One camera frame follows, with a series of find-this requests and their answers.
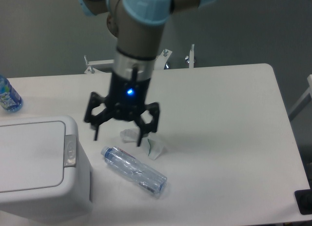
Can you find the white metal base frame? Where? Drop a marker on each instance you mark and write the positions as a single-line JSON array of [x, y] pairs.
[[163, 62]]

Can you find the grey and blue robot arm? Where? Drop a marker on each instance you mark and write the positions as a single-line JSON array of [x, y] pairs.
[[138, 26]]

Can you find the black clamp at table edge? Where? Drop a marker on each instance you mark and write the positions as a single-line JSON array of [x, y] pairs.
[[304, 201]]

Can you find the blue labelled water bottle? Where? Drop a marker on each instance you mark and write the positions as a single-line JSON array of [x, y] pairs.
[[10, 100]]

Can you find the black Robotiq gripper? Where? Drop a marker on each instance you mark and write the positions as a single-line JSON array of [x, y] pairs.
[[126, 102]]

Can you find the crumpled white paper wrapper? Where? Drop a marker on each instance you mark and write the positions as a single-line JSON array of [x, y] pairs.
[[151, 143]]

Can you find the crushed clear plastic bottle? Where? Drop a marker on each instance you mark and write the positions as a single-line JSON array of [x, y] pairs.
[[134, 170]]

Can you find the white plastic trash can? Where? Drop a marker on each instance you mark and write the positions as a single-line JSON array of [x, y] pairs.
[[45, 174]]

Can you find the white frame at right edge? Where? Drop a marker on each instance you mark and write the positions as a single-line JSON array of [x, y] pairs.
[[303, 101]]

